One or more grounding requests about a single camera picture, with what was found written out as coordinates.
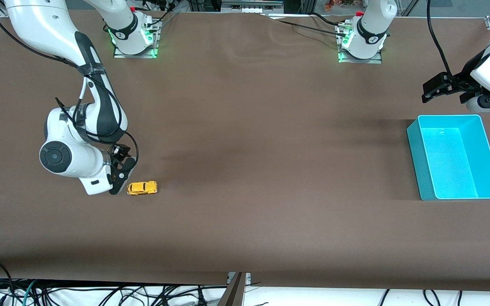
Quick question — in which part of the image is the yellow toy beetle car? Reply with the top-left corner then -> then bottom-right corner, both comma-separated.
127,181 -> 159,196

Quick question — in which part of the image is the cyan plastic bin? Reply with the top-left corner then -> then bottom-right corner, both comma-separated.
406,114 -> 490,201

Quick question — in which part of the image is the brown table cover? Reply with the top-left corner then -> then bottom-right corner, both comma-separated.
0,8 -> 490,292

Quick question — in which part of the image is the orange plastic item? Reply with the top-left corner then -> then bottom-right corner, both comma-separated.
324,0 -> 356,11

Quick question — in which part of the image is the dark metal table leg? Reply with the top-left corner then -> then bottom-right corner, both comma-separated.
217,272 -> 245,306

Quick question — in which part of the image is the grey power strip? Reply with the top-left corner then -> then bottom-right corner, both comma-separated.
221,0 -> 285,13

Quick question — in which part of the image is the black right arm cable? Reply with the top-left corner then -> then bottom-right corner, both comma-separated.
0,0 -> 140,179

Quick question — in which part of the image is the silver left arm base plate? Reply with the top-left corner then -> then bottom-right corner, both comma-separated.
338,23 -> 384,64

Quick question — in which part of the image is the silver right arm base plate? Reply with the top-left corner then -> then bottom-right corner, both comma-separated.
113,17 -> 159,59

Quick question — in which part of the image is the short black table cable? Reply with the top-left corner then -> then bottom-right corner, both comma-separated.
311,12 -> 348,27

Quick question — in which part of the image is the long black table cable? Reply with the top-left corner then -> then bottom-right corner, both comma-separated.
260,14 -> 348,39

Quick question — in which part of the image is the black floor cable tangle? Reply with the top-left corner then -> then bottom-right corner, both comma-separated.
0,278 -> 228,306

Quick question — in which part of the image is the teal floor cable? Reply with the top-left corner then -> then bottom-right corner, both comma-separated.
20,280 -> 38,306

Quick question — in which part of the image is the silver table bracket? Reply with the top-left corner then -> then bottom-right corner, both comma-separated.
227,272 -> 252,286

